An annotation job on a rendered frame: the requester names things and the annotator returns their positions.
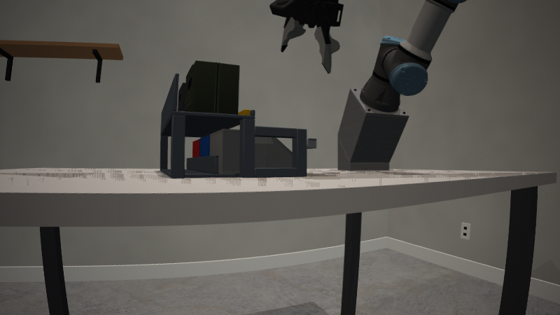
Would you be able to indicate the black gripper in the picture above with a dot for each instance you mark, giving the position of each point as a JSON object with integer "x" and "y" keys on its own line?
{"x": 313, "y": 14}

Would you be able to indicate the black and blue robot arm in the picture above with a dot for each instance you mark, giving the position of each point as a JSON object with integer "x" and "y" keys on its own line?
{"x": 400, "y": 63}

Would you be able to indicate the red bin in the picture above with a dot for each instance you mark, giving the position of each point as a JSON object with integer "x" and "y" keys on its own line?
{"x": 196, "y": 148}

